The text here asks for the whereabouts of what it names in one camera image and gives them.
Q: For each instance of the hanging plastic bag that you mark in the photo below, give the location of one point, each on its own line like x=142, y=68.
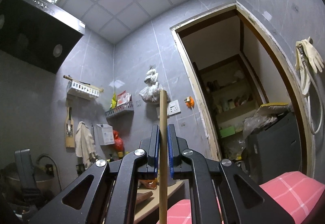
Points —
x=151, y=93

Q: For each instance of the hanging white towel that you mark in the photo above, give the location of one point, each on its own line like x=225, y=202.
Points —
x=85, y=145

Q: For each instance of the black cabinet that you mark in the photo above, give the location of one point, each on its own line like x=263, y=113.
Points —
x=273, y=151

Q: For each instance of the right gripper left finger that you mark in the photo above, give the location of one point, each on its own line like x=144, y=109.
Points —
x=106, y=192

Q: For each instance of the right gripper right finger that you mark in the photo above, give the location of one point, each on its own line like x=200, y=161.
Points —
x=220, y=192

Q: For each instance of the wooden door frame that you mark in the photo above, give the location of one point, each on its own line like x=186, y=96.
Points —
x=281, y=62

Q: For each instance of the black range hood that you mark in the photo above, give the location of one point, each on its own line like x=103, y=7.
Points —
x=39, y=32

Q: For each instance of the black wok with lid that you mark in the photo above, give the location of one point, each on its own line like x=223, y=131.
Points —
x=13, y=176

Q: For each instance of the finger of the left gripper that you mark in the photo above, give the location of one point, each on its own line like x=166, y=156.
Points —
x=25, y=169

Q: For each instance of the red plastic bag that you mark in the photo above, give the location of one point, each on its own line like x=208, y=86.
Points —
x=118, y=142

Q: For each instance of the orange wall hook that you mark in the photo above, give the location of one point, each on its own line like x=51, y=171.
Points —
x=189, y=101

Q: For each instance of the grey wall shelf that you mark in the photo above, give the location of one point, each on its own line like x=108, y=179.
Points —
x=119, y=110

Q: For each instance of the white metal wall box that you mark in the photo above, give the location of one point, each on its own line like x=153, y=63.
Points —
x=105, y=134

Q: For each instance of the wall switch panel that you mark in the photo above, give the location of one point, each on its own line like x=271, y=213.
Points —
x=173, y=108

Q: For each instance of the wooden knife holder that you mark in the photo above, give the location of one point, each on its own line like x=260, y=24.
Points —
x=69, y=129

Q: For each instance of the plain wooden chopstick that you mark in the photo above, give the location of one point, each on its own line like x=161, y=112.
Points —
x=163, y=162

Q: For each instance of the white rubber gloves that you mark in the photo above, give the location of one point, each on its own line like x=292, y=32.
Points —
x=313, y=56

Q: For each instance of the pink checkered tablecloth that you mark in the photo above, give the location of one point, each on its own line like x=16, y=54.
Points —
x=298, y=194

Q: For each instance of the white wall basket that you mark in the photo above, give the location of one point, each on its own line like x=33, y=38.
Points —
x=82, y=90

